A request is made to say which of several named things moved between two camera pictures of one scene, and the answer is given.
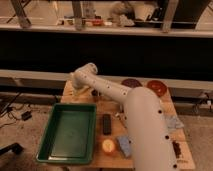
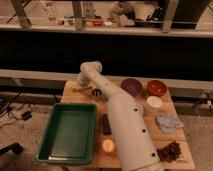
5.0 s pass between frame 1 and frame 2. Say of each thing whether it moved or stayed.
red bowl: stayed
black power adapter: stayed
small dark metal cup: stayed
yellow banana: moved
